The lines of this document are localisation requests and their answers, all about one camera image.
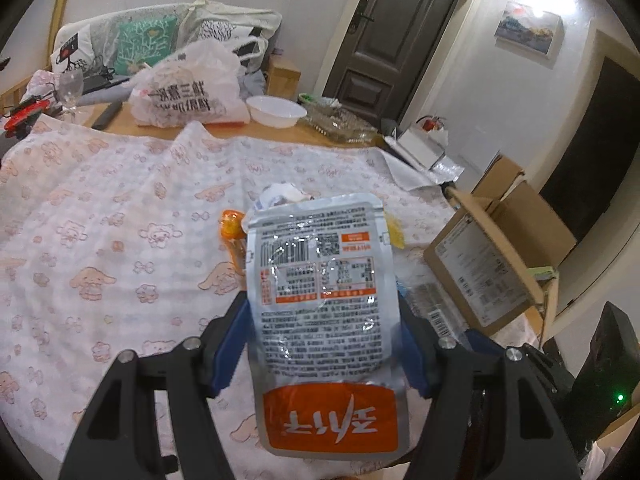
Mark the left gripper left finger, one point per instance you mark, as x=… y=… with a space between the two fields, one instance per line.
x=150 y=417

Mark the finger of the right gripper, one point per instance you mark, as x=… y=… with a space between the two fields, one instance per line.
x=478 y=344

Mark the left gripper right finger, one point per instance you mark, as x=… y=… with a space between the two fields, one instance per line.
x=489 y=418

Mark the yellow snack packet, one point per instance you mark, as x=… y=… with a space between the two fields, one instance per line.
x=397 y=236

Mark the silver orange snack pouch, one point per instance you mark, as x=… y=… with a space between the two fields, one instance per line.
x=326 y=341

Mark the orange sausage snack packet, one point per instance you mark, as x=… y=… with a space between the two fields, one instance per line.
x=234 y=237

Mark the white blue packet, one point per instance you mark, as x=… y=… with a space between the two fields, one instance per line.
x=279 y=194

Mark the clear dark snack packet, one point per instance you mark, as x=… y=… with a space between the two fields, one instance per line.
x=431 y=302

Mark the brown cardboard box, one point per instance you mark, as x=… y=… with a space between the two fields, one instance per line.
x=485 y=255

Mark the tissue box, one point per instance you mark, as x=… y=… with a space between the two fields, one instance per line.
x=419 y=148

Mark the pink patterned tablecloth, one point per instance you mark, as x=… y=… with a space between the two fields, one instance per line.
x=111 y=242

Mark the red fire extinguisher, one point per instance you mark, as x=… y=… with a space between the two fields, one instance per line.
x=430 y=123

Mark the glass ashtray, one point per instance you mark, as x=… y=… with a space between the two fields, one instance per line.
x=338 y=123

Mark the green rimmed trash bin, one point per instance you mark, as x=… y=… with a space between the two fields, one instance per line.
x=312 y=100

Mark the dark brown door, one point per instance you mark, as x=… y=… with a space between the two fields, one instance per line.
x=384 y=54

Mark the white plastic bowl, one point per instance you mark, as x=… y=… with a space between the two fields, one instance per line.
x=275 y=112

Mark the mountain canvas painting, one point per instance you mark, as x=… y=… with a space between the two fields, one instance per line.
x=528 y=28

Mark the black remote control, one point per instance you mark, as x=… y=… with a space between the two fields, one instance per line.
x=107 y=116

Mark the small cardboard box by sofa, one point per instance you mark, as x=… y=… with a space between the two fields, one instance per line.
x=282 y=78

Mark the red round lid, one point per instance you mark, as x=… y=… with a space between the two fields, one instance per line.
x=24 y=113

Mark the wine glass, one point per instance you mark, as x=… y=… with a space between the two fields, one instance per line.
x=70 y=88

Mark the white printed plastic bag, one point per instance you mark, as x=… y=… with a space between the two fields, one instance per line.
x=197 y=83

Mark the grey sofa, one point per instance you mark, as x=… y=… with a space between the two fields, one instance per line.
x=265 y=23

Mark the white red-square cushion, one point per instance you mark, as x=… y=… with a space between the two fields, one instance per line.
x=75 y=52

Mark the teal tree cushion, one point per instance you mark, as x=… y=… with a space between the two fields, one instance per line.
x=144 y=42

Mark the white black-tree cushion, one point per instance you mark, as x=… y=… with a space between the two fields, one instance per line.
x=232 y=36

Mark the yellow rolled mat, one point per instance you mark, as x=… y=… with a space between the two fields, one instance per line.
x=55 y=25

